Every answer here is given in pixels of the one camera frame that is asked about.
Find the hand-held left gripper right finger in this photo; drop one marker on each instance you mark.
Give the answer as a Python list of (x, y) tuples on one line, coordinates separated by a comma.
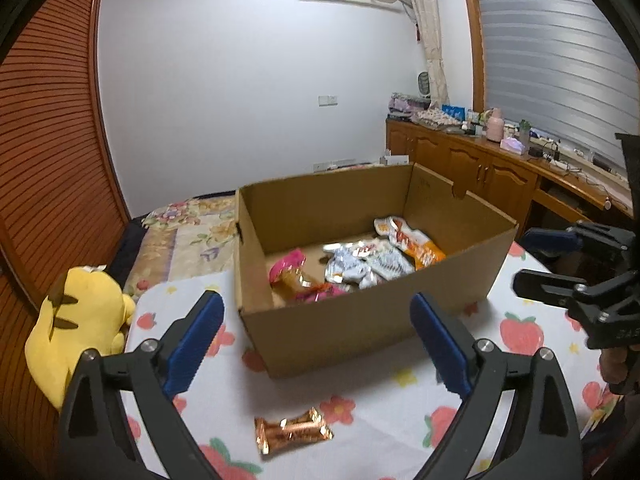
[(442, 345)]

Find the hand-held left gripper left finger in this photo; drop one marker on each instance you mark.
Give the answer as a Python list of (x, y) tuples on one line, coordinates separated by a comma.
[(195, 340)]

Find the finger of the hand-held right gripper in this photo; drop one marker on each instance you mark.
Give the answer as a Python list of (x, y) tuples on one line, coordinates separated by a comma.
[(547, 240), (542, 287)]

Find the brown cardboard box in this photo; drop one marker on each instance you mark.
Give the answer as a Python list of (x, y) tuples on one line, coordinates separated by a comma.
[(360, 330)]

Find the orange white snack packet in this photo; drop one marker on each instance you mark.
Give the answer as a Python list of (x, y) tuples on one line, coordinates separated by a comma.
[(417, 247)]

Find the pink snack packet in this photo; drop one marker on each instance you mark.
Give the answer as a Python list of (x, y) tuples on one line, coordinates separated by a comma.
[(286, 265), (322, 290)]

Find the clear silver snack packet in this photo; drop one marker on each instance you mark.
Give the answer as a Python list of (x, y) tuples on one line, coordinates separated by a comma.
[(347, 262)]

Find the orange foil candy wrapper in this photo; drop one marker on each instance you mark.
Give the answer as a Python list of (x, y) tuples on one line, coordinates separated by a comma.
[(292, 431)]

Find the person's right hand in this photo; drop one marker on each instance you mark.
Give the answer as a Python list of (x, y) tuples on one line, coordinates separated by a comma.
[(622, 370)]

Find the white power strip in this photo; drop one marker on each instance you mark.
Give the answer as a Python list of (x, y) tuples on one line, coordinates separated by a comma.
[(560, 165)]

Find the floral quilt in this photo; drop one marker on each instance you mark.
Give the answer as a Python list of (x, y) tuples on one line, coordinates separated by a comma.
[(175, 245)]

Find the pink tissue box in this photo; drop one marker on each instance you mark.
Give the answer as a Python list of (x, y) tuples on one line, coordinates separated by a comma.
[(512, 146)]

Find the strawberry print sheet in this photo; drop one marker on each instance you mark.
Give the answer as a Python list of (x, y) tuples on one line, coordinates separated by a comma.
[(380, 430)]

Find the wooden sideboard cabinet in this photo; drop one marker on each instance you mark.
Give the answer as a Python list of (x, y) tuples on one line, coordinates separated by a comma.
[(470, 165)]

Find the navy bed sheet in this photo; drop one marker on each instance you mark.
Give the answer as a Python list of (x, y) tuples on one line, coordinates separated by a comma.
[(127, 245)]

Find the yellow plush toy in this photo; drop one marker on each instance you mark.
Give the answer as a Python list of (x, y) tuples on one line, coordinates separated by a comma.
[(80, 320)]

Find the pink bottle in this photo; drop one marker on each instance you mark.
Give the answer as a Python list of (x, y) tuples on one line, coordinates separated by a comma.
[(494, 127)]

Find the blue box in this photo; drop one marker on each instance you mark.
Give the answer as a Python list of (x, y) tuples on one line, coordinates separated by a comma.
[(453, 111)]

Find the white paper box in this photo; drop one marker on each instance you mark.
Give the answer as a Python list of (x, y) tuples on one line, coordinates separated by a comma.
[(395, 159)]

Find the grey window blind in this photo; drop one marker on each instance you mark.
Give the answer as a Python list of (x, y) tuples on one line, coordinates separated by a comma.
[(550, 60)]

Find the folded purple cloth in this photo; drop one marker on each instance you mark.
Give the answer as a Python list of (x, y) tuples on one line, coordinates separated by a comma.
[(407, 104)]

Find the small white fan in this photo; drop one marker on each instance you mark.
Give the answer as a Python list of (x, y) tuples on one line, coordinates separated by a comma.
[(425, 84)]

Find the cream patterned curtain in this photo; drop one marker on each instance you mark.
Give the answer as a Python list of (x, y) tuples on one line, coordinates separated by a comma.
[(430, 35)]

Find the wooden louvered wardrobe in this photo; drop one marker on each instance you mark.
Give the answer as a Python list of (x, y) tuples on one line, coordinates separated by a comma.
[(45, 135)]

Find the white wall socket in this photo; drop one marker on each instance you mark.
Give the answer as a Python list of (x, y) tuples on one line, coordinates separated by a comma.
[(330, 164)]

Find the white wall switch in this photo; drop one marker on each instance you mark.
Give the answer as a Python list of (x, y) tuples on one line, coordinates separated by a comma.
[(327, 100)]

